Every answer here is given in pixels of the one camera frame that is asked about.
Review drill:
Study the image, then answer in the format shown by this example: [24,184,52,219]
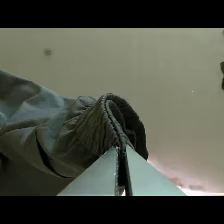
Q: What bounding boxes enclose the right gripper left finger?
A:
[57,145,120,197]

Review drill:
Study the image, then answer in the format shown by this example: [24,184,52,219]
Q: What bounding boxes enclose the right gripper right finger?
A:
[125,144,187,197]

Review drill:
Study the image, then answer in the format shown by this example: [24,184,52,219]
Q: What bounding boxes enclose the black pants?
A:
[0,69,150,197]

